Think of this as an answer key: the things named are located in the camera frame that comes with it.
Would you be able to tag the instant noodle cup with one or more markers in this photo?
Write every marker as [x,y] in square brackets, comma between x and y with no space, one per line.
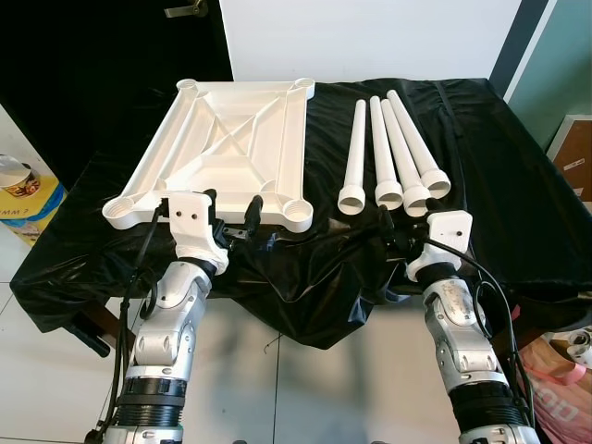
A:
[17,178]

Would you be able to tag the white plastic table top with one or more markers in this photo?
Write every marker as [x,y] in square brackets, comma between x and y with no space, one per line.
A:
[231,139]

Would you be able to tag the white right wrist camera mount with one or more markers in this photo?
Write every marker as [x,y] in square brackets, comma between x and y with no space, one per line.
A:
[449,231]

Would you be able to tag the black plastic table cover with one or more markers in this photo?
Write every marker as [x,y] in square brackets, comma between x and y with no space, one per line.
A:
[499,185]

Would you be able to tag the brown white-edged panel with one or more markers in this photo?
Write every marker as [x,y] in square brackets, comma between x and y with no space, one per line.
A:
[578,153]

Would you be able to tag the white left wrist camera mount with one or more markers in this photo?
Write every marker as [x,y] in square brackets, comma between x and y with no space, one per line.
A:
[192,222]

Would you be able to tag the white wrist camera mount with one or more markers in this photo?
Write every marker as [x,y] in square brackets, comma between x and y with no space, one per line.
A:
[449,231]
[192,222]

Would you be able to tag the yellow blue cardboard box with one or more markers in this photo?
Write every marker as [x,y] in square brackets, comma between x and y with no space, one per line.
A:
[37,217]

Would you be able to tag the black door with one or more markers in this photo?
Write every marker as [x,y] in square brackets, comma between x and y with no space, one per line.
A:
[92,74]

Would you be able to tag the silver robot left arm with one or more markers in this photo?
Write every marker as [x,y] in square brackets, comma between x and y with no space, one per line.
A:
[171,314]

